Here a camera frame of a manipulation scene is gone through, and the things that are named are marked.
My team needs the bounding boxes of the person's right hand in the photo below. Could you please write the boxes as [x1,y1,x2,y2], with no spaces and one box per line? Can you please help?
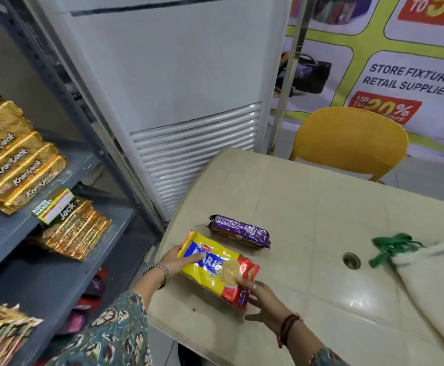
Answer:
[237,276,295,334]

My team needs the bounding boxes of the person's left hand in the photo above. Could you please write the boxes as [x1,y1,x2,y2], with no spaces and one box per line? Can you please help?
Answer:
[160,244,207,279]

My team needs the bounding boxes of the purple biscuit packet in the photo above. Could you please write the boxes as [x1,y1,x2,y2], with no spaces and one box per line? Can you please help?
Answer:
[210,214,271,242]
[208,224,270,250]

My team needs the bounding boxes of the grey metal shelf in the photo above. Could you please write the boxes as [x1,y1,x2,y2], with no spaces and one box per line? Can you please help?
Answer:
[0,0,166,366]

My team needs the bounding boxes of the cream cloth bag green handles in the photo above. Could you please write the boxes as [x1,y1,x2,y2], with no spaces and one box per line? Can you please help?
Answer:
[368,233,444,362]

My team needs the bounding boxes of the row of gold brown packs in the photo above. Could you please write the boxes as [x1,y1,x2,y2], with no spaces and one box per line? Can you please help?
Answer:
[0,303,44,366]

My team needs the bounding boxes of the stack of long gold packs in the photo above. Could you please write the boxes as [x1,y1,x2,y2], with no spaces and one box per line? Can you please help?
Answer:
[0,91,69,216]

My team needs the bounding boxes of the person's right forearm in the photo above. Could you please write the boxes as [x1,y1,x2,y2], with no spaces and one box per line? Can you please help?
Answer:
[279,323,351,366]

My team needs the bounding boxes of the person's left forearm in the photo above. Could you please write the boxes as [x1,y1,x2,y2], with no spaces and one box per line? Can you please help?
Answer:
[50,270,169,366]

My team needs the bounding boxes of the silver wristwatch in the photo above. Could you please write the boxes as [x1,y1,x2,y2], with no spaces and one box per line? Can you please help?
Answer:
[142,262,172,289]

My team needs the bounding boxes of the purple snack packet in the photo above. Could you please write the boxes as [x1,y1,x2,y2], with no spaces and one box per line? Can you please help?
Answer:
[84,278,105,298]

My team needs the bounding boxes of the pink snack packet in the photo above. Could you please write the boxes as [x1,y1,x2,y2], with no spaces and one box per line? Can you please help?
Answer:
[60,310,90,336]

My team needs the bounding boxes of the beige plastic table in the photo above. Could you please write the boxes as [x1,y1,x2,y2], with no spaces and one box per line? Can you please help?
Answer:
[147,148,444,366]

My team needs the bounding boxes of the yellow plastic chair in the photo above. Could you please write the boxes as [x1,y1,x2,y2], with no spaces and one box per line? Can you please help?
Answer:
[289,106,410,184]

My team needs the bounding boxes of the white standing air conditioner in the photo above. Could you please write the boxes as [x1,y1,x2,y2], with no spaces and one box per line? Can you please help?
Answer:
[22,0,293,222]

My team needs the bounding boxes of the metal pole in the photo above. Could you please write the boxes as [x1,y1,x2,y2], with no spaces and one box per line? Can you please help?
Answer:
[267,0,314,155]

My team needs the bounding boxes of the green white promotional banner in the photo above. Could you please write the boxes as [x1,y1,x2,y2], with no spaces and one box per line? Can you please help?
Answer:
[271,0,444,164]

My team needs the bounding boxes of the black red thread bracelet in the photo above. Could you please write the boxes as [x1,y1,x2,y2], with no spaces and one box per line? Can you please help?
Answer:
[276,313,305,349]

